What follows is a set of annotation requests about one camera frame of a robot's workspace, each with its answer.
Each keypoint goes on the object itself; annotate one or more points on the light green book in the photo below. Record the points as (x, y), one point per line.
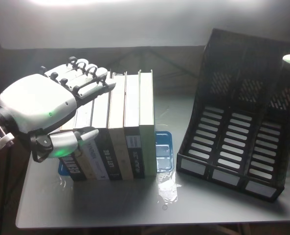
(147, 98)

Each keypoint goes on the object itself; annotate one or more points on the white backdrop panel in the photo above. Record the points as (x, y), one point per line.
(135, 24)

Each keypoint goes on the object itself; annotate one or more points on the cream spine book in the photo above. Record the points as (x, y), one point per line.
(82, 166)

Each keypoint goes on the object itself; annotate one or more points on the black book grey label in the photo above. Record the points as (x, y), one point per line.
(131, 102)

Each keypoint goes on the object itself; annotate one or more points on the black book LET IT BE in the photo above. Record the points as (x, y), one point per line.
(111, 161)

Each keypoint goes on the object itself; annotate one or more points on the clear plastic film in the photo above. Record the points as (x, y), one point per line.
(168, 188)

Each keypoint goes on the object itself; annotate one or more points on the black three-slot file rack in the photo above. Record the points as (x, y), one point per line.
(196, 98)

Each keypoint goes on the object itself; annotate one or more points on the tan cover book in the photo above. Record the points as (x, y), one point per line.
(118, 105)

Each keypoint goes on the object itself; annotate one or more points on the blue bookend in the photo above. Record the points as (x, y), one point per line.
(164, 137)

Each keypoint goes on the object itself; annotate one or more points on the white spine book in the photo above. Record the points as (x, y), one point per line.
(84, 115)

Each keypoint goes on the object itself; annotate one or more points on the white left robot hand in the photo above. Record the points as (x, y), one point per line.
(37, 102)

